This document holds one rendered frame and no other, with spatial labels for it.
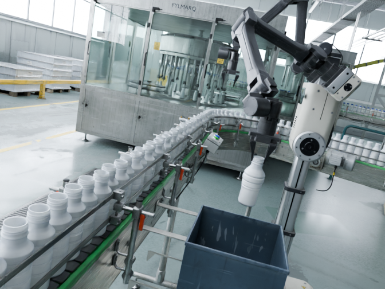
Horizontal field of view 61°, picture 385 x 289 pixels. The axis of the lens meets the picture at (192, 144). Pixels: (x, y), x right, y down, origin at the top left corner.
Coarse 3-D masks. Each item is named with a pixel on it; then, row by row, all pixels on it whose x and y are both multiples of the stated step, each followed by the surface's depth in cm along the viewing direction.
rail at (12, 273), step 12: (192, 132) 182; (132, 180) 95; (84, 216) 69; (72, 228) 65; (84, 240) 72; (36, 252) 54; (72, 252) 67; (24, 264) 51; (60, 264) 63; (12, 276) 49; (48, 276) 60; (36, 288) 57
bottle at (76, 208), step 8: (72, 184) 71; (64, 192) 69; (72, 192) 68; (80, 192) 69; (72, 200) 68; (80, 200) 70; (72, 208) 68; (80, 208) 69; (72, 216) 68; (80, 216) 70; (80, 224) 70; (72, 232) 69; (80, 232) 71; (72, 240) 70; (80, 240) 72; (72, 248) 70
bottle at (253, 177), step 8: (256, 160) 105; (248, 168) 107; (256, 168) 105; (248, 176) 105; (256, 176) 104; (264, 176) 106; (248, 184) 106; (256, 184) 105; (240, 192) 109; (248, 192) 106; (256, 192) 107; (240, 200) 108; (248, 200) 107; (256, 200) 109
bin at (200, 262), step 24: (216, 216) 128; (240, 216) 126; (192, 240) 116; (216, 240) 130; (240, 240) 128; (264, 240) 126; (192, 264) 100; (216, 264) 98; (240, 264) 97; (264, 264) 95; (288, 264) 98; (192, 288) 101; (216, 288) 100; (240, 288) 98; (264, 288) 97
